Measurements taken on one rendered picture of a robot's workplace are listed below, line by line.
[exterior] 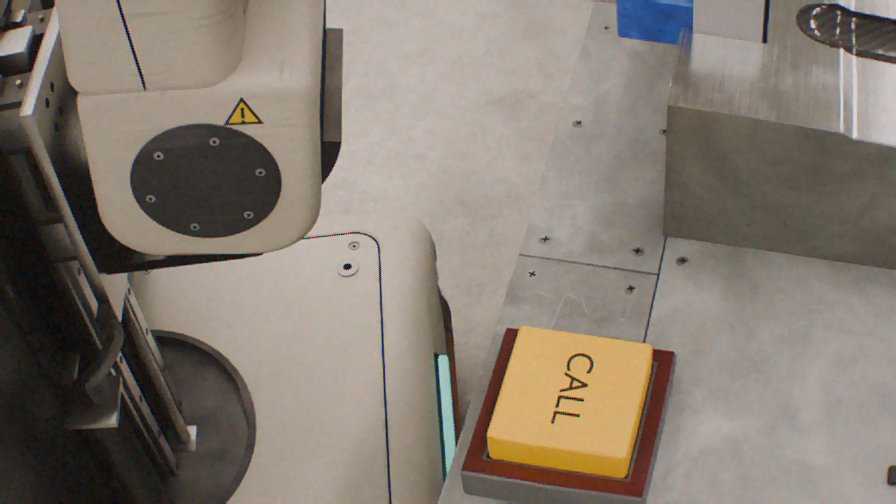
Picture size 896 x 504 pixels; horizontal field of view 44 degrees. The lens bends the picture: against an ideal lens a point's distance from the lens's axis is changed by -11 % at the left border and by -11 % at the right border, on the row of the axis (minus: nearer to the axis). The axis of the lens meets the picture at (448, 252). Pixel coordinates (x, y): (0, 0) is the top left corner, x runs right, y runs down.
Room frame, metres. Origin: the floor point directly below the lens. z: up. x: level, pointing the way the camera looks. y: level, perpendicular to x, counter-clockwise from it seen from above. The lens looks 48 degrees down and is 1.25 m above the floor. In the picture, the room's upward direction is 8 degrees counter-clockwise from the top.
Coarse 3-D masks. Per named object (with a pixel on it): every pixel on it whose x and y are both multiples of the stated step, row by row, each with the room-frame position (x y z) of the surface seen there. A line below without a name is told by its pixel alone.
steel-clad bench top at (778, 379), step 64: (576, 64) 0.54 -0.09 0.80; (640, 64) 0.54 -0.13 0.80; (576, 128) 0.49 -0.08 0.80; (640, 128) 0.48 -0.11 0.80; (576, 192) 0.44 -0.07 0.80; (640, 192) 0.43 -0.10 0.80; (576, 256) 0.39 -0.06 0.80; (640, 256) 0.39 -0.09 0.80; (704, 256) 0.38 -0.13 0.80; (768, 256) 0.38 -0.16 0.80; (512, 320) 0.36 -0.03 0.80; (576, 320) 0.35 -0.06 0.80; (640, 320) 0.35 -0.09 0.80; (704, 320) 0.34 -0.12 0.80; (768, 320) 0.34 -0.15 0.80; (832, 320) 0.33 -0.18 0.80; (704, 384) 0.31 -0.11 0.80; (768, 384) 0.30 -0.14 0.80; (832, 384) 0.29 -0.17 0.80; (704, 448) 0.27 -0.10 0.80; (768, 448) 0.26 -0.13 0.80; (832, 448) 0.26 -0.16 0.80
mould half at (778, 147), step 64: (832, 0) 0.47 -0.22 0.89; (704, 64) 0.42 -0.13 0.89; (768, 64) 0.42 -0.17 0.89; (832, 64) 0.41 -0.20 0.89; (704, 128) 0.39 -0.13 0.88; (768, 128) 0.38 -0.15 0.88; (832, 128) 0.37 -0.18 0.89; (704, 192) 0.39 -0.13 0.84; (768, 192) 0.38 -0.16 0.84; (832, 192) 0.37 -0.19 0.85; (832, 256) 0.36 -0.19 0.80
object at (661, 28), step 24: (600, 0) 0.49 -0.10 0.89; (624, 0) 0.47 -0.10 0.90; (648, 0) 0.46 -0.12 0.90; (672, 0) 0.46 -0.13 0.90; (696, 0) 0.45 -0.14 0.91; (720, 0) 0.44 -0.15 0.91; (744, 0) 0.44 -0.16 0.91; (624, 24) 0.47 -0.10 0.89; (648, 24) 0.46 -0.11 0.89; (672, 24) 0.46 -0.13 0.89; (696, 24) 0.45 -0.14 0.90; (720, 24) 0.44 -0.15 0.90; (744, 24) 0.44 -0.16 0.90
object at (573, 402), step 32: (512, 352) 0.31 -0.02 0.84; (544, 352) 0.31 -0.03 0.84; (576, 352) 0.31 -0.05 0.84; (608, 352) 0.31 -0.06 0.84; (640, 352) 0.30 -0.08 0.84; (512, 384) 0.30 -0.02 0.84; (544, 384) 0.29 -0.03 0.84; (576, 384) 0.29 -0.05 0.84; (608, 384) 0.29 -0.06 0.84; (640, 384) 0.29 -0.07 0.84; (512, 416) 0.28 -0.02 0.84; (544, 416) 0.28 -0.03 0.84; (576, 416) 0.28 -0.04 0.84; (608, 416) 0.27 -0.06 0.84; (640, 416) 0.28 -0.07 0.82; (512, 448) 0.27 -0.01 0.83; (544, 448) 0.26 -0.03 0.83; (576, 448) 0.26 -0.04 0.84; (608, 448) 0.26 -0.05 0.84
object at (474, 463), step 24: (504, 336) 0.34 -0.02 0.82; (504, 360) 0.32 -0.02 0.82; (672, 360) 0.31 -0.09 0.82; (648, 408) 0.28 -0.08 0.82; (480, 432) 0.29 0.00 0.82; (648, 432) 0.27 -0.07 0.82; (480, 456) 0.27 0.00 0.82; (648, 456) 0.26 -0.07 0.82; (528, 480) 0.26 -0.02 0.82; (552, 480) 0.26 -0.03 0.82; (576, 480) 0.25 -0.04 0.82; (600, 480) 0.25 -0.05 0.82
